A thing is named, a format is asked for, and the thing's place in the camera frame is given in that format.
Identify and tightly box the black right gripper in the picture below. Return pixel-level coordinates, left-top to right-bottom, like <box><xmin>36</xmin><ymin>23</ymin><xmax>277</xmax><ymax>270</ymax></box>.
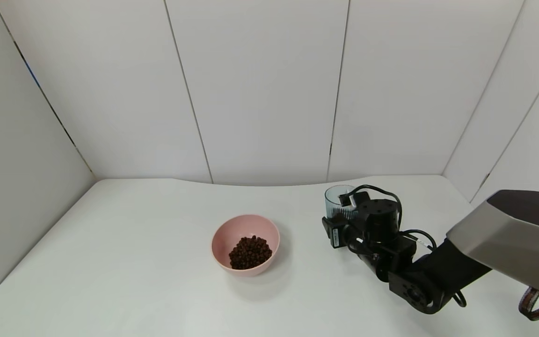
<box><xmin>321</xmin><ymin>212</ymin><xmax>358</xmax><ymax>249</ymax></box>

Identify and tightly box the ribbed blue transparent cup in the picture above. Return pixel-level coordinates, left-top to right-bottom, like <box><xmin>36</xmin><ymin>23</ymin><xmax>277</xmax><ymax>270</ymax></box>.
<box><xmin>324</xmin><ymin>185</ymin><xmax>360</xmax><ymax>220</ymax></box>

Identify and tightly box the roasted coffee beans pile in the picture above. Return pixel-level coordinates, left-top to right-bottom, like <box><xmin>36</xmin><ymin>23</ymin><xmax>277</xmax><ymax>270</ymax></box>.
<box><xmin>228</xmin><ymin>235</ymin><xmax>273</xmax><ymax>271</ymax></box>

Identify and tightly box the pink bowl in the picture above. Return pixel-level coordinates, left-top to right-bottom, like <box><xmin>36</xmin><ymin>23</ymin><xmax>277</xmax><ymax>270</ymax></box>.
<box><xmin>211</xmin><ymin>214</ymin><xmax>280</xmax><ymax>277</ymax></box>

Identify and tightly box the black camera cable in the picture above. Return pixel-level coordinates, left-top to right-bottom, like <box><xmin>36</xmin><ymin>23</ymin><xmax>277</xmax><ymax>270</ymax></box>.
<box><xmin>350</xmin><ymin>184</ymin><xmax>438</xmax><ymax>253</ymax></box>

